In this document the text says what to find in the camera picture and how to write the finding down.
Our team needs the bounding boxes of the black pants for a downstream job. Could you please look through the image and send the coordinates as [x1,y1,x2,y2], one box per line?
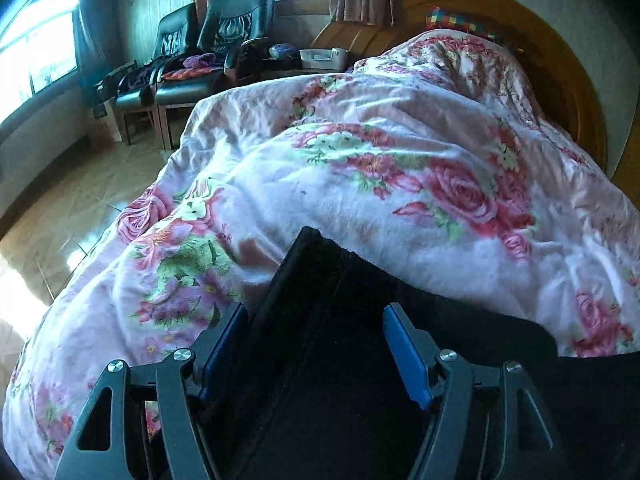
[200,228,639,479]

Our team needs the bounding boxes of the pink floral bed quilt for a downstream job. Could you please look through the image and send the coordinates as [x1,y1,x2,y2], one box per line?
[2,30,639,479]

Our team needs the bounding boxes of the wooden bed headboard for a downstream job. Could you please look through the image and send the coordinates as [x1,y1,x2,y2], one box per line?
[311,0,608,167]

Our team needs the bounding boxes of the cardboard box on floor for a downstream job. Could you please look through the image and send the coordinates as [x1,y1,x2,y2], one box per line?
[88,99,122,144]

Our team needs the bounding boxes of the white plastic box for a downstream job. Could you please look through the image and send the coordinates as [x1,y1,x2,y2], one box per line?
[299,48,349,72]

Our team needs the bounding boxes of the black leather armchair far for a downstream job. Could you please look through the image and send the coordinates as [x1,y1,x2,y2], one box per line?
[94,3,198,150]

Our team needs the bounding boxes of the colourful checkered pillow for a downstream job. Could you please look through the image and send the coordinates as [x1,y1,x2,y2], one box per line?
[425,6,503,44]

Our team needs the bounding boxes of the red patterned cushion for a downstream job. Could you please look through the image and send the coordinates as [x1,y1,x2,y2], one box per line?
[160,66,221,81]

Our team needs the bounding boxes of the purple cloth on chair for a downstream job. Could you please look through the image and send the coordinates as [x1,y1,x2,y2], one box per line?
[183,52,226,70]

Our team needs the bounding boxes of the black leather armchair near bed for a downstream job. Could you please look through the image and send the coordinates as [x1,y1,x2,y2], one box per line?
[156,0,274,148]

